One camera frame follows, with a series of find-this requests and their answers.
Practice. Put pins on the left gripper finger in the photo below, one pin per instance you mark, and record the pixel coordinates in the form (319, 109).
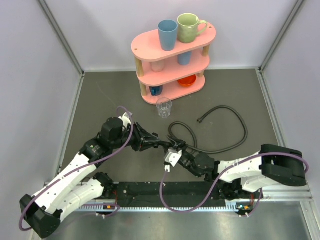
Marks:
(150, 144)
(143, 134)

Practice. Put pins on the pink cup middle shelf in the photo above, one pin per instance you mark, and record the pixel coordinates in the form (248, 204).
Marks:
(157, 66)

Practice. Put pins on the green ceramic mug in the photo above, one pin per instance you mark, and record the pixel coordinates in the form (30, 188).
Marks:
(190, 27)

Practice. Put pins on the dark blue mug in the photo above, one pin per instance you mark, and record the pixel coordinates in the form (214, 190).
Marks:
(156, 90)

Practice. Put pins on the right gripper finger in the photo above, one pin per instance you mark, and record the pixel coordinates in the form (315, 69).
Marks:
(176, 143)
(167, 152)

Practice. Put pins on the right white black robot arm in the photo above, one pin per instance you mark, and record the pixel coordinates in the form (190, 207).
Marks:
(272, 165)

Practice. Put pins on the clear plastic cup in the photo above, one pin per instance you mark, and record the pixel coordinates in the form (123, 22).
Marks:
(164, 107)

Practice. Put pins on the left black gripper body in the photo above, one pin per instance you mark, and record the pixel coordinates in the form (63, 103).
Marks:
(138, 139)

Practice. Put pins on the black valve fitting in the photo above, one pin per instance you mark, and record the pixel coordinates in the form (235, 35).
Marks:
(163, 144)

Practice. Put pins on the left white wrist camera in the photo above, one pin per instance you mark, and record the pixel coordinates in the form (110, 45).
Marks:
(126, 119)

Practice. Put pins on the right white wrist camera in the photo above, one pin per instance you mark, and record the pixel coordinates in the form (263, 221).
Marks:
(171, 159)

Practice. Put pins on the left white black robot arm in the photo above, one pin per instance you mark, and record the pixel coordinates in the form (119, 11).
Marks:
(45, 210)

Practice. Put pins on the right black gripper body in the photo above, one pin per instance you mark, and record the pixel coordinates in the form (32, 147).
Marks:
(188, 162)

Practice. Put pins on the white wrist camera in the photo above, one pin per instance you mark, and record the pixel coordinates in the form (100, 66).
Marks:
(171, 159)
(126, 119)

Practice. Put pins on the orange bowl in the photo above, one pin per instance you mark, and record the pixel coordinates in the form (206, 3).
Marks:
(187, 81)

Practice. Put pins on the blue cup middle shelf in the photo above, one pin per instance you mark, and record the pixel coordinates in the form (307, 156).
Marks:
(184, 58)

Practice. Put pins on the blue tumbler on top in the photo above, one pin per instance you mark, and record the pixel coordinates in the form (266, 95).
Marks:
(167, 32)

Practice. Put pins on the aluminium rail frame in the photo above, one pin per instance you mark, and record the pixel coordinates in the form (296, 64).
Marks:
(275, 195)

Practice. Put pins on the pink three-tier shelf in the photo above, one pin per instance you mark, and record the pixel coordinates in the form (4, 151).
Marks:
(146, 48)

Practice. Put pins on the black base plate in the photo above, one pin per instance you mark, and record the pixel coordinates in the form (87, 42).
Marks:
(175, 194)

